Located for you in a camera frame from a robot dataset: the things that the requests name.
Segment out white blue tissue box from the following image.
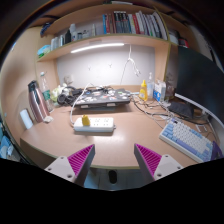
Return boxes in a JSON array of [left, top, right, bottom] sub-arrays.
[[153, 80, 166, 102]]

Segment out white hanging cable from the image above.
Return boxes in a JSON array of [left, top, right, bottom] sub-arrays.
[[119, 44, 142, 86]]

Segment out pink insulated bottle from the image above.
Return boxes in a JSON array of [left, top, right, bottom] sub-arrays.
[[28, 80, 49, 123]]

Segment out white power strip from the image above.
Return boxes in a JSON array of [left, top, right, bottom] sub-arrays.
[[74, 117, 114, 132]]

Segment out yellow charger plug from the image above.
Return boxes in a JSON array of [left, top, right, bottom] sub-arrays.
[[82, 115, 90, 126]]

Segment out clear plastic water bottle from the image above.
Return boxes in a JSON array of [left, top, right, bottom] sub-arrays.
[[40, 72, 54, 112]]

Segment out black headphones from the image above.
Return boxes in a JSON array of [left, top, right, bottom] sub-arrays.
[[57, 86, 82, 106]]

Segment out white card on desk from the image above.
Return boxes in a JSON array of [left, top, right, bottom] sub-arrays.
[[20, 109, 33, 129]]

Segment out row of books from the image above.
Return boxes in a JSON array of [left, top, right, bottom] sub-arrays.
[[102, 11, 168, 40]]

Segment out sticker-covered closed laptop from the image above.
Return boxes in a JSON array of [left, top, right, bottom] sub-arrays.
[[75, 88, 130, 109]]

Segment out white charger cable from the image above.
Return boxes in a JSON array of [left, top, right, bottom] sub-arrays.
[[69, 82, 92, 126]]

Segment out yellow squeeze bottle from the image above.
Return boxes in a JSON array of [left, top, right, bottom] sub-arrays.
[[139, 81, 148, 101]]

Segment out white blue mechanical keyboard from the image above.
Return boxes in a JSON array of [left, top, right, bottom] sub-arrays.
[[159, 119, 213, 163]]

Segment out clear sanitizer bottle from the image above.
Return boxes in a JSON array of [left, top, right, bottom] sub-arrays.
[[147, 72, 154, 99]]

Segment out black computer monitor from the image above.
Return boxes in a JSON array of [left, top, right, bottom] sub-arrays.
[[175, 47, 224, 128]]

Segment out wooden wall shelf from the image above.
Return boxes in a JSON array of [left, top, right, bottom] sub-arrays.
[[35, 3, 181, 64]]

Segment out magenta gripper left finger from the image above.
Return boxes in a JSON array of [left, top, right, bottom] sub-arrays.
[[45, 144, 95, 186]]

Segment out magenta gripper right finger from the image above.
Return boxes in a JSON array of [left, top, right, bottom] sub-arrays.
[[134, 144, 183, 183]]

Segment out white LED light bar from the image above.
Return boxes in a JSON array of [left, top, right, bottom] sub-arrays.
[[71, 43, 124, 54]]

